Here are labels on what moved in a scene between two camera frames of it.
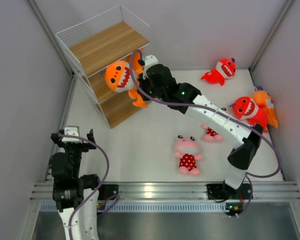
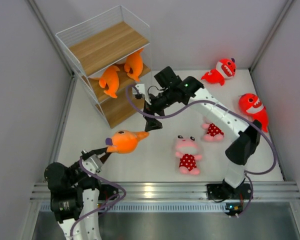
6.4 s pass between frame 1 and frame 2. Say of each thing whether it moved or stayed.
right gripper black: moved
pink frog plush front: stayed
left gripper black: moved
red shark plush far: stayed
